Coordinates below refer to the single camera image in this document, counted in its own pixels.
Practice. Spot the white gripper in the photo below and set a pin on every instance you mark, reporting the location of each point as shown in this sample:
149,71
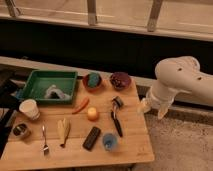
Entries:
160,97

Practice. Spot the silver metal fork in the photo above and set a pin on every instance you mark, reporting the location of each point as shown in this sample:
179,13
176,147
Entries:
45,147

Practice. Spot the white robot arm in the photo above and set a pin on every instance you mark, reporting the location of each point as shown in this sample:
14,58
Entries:
174,76

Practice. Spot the blue plastic cup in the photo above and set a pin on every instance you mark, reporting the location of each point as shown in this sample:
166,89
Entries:
109,142

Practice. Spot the white paper cup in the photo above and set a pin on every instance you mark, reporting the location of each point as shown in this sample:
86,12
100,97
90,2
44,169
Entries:
30,109

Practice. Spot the small metal cup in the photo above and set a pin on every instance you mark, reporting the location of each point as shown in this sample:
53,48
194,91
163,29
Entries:
21,131

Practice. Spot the dark red bowl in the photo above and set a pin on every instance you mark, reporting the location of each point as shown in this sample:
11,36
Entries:
120,80

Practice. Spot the yellow candle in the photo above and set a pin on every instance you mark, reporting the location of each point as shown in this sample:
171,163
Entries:
92,114

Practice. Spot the brown bowl with green object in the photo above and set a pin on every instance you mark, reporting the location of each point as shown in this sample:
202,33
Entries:
92,82

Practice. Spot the orange carrot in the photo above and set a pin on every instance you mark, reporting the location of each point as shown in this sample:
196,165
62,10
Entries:
82,105

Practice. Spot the black remote control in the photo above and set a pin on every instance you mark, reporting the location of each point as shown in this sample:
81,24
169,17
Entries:
91,138

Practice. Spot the yellow corn husk toy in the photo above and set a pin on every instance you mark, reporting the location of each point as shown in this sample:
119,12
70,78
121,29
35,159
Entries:
63,131

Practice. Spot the green plastic tray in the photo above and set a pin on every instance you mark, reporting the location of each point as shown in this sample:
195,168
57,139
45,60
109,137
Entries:
40,80

